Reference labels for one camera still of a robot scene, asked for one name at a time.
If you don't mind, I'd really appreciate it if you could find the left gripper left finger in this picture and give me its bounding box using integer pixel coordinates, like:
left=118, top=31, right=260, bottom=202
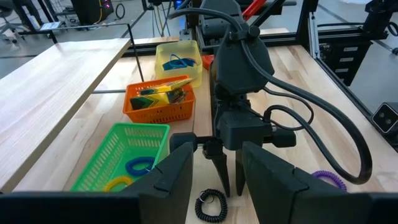
left=138, top=142, right=194, bottom=224

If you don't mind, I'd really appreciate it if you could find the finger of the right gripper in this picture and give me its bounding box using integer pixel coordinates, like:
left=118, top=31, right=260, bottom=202
left=235, top=151, right=245, bottom=196
left=212, top=152, right=231, bottom=197

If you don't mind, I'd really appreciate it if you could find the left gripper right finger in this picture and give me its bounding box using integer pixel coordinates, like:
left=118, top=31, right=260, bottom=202
left=242, top=141, right=352, bottom=224

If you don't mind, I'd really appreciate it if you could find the orange plastic basket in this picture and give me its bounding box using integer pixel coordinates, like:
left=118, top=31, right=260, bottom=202
left=123, top=74, right=197, bottom=124

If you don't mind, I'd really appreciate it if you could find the black coil bracelet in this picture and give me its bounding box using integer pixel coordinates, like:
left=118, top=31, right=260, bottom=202
left=195, top=189, right=228, bottom=223

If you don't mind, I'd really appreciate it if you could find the blue coil bracelet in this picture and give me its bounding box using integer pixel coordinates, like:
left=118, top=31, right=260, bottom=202
left=125, top=156, right=156, bottom=177

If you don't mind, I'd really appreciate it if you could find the yellow-orange coil bracelet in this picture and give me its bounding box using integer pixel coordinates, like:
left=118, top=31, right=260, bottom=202
left=103, top=175, right=134, bottom=192

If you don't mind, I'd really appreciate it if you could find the large yellow crayon box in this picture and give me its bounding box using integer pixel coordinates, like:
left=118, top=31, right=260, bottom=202
left=129, top=88, right=189, bottom=111

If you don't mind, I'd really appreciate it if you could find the small yellow crayon pack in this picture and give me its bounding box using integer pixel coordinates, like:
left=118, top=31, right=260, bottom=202
left=139, top=77, right=193, bottom=96

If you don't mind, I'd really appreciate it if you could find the purple coil bracelet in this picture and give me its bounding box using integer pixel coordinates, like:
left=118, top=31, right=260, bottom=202
left=312, top=170, right=348, bottom=192

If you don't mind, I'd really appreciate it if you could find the yellow plastic basket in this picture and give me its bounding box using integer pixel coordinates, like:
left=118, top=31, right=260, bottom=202
left=154, top=39, right=203, bottom=89

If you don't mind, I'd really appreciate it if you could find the green plastic basket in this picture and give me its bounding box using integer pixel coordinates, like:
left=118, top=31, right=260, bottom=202
left=70, top=122, right=171, bottom=192

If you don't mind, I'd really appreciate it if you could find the large blue rubber band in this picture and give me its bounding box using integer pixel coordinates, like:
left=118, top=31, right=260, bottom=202
left=162, top=54, right=198, bottom=71

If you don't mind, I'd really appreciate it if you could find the wooden desk shelf riser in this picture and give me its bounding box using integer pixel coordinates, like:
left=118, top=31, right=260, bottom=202
left=0, top=23, right=146, bottom=194

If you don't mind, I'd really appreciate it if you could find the grey office chair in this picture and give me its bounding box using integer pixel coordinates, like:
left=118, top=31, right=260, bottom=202
left=0, top=6, right=27, bottom=44

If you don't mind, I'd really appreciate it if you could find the black drawer cabinet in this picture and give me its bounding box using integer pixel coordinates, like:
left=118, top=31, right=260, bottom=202
left=320, top=40, right=374, bottom=87

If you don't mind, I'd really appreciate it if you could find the black computer tower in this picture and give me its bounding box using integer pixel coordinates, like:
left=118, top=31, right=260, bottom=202
left=70, top=0, right=114, bottom=26

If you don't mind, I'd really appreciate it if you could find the black equipment stand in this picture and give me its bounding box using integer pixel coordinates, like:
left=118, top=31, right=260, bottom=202
left=362, top=0, right=398, bottom=55

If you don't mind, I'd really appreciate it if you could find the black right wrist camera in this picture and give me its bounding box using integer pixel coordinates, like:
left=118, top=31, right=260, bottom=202
left=216, top=109, right=274, bottom=151

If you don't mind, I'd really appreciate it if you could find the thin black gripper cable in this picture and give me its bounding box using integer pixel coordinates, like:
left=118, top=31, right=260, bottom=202
left=262, top=86, right=315, bottom=131

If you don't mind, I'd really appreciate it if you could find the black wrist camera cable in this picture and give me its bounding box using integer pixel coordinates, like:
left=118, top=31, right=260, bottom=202
left=167, top=7, right=373, bottom=185

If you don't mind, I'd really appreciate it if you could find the black stereo camera box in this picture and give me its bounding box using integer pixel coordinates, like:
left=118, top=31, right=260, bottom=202
left=371, top=101, right=398, bottom=135

